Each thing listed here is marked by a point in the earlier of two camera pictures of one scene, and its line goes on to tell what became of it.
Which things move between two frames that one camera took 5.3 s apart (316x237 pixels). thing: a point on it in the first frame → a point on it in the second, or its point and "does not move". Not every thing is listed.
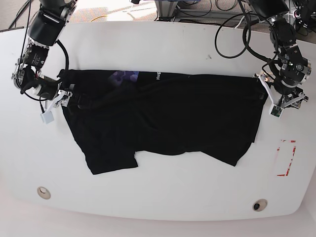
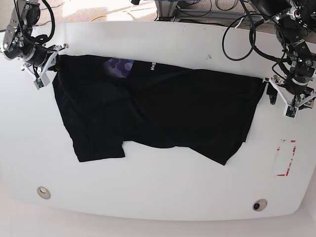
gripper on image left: (48, 89) → (37, 71)
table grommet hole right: (259, 205) does not move
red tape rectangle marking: (278, 149) does not move
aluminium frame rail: (167, 10) does not move
